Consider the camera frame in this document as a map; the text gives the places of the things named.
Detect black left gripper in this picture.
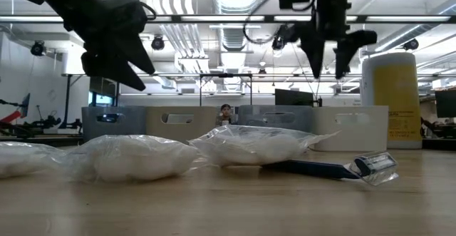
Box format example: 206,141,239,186
53,0,157,92

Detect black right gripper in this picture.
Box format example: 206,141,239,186
298,0,378,81

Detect clear vanity pack bag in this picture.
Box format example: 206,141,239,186
0,141,67,179
187,124,341,168
58,133,200,184

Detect blue razor clear cap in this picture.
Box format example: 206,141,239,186
261,151,399,187

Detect black ceiling spotlight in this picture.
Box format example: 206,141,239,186
30,40,47,57
403,38,420,51
150,35,166,51
271,24,296,51

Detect black computer monitor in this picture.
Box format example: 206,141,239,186
274,88,315,108
433,88,456,119

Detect dark grey plastic bin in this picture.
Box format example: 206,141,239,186
81,106,147,145
237,104,315,134

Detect yellow canister white lid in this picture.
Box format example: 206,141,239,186
360,51,423,150

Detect white plastic bin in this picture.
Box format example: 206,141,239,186
311,105,390,153

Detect light grey plastic bin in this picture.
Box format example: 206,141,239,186
145,106,220,146

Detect black horizontal frame beam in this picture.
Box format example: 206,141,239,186
0,14,456,25

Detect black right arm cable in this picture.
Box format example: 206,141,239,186
242,0,283,46

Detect silver ventilation duct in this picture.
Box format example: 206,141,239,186
212,0,262,51

